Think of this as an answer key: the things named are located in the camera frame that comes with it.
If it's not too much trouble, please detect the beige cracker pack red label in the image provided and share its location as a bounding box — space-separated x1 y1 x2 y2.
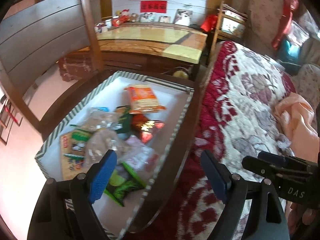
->
60 129 92 180

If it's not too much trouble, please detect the wooden side shelf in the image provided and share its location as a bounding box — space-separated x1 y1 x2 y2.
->
210 1 248 53

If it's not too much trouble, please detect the red paper banner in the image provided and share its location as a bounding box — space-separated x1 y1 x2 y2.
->
140 0 167 14

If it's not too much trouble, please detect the person's right hand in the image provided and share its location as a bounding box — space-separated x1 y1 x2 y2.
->
287 202 319 235

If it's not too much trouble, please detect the clear bag of nuts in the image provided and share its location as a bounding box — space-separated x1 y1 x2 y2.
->
78 107 120 132
84 129 132 168

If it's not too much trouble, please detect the floral red cream blanket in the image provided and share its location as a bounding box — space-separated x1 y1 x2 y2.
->
174 41 294 239

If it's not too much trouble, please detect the green striped white box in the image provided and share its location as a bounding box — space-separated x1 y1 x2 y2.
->
34 70 196 240

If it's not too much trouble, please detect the santa figurine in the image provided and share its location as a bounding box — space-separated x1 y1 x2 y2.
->
119 9 131 24

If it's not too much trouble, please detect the lime green snack packet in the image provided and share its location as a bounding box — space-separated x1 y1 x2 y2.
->
104 163 146 207

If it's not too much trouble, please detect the framed photo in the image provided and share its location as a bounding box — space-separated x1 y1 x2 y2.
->
173 9 193 27

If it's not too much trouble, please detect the orange cracker packet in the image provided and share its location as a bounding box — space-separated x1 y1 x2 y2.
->
124 84 167 115

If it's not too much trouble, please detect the wooden chair frame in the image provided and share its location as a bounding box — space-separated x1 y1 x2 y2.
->
1 0 104 139

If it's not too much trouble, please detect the white snack packet black text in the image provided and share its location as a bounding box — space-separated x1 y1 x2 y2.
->
124 135 159 173

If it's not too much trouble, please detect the red foil snack packet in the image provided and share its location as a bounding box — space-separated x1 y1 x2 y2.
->
131 114 165 144

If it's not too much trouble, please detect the peach orange blanket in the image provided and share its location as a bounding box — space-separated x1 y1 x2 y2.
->
274 93 319 163

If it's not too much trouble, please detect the blue wrapped candy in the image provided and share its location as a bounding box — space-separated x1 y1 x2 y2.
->
95 107 110 112

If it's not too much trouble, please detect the dark green cracker packet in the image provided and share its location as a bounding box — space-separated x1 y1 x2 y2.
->
114 105 132 134

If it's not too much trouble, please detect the wooden table yellow top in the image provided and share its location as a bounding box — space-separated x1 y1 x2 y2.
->
58 21 209 81

